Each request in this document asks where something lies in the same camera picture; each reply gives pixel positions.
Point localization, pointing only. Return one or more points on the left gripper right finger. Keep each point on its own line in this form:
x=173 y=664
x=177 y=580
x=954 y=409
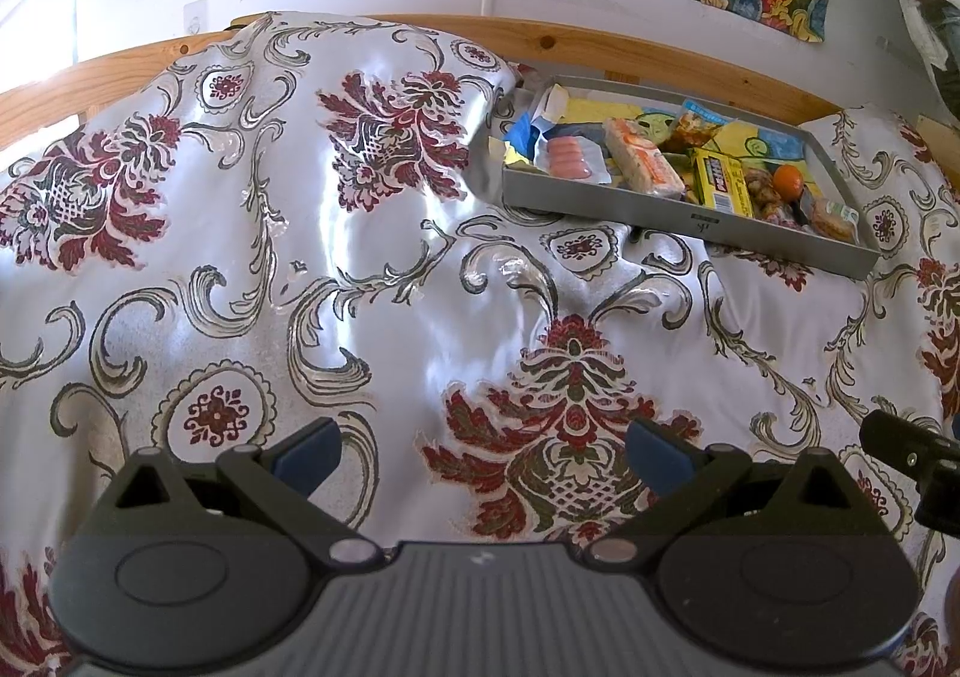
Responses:
x=688 y=484

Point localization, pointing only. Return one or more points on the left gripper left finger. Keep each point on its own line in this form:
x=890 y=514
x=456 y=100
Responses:
x=275 y=486

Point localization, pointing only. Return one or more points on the packaged round biscuit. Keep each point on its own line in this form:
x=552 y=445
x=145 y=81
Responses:
x=832 y=219

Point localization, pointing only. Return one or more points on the orange tangerine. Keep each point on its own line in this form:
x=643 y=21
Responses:
x=789 y=182

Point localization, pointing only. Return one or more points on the yellow snack box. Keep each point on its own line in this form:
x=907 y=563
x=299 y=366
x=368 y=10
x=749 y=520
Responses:
x=720 y=183

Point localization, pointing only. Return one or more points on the brown nut snack packet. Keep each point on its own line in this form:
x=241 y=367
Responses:
x=767 y=205

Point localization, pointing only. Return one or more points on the orange white snack pack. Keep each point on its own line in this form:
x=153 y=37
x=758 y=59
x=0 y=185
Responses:
x=640 y=161

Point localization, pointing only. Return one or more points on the grey tray with painted bottom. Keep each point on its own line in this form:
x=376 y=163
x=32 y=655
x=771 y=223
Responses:
x=674 y=163

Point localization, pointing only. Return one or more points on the pink sausage pack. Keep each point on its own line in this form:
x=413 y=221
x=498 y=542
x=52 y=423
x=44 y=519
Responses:
x=574 y=158

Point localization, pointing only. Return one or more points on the blue plastic wrapper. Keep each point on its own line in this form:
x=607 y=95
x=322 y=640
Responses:
x=526 y=132

